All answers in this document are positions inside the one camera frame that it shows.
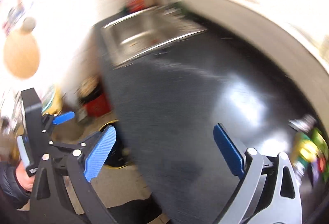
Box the dark green scouring pad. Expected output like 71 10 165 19
164 2 193 18

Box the green yellow sponge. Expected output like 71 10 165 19
289 132 323 168

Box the person's left hand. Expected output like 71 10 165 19
15 161 35 192

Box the steel kitchen sink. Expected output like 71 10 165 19
100 6 206 68

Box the red trash bin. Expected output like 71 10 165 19
78 76 111 117

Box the round wooden cutting board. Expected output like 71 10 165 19
3 17 40 79

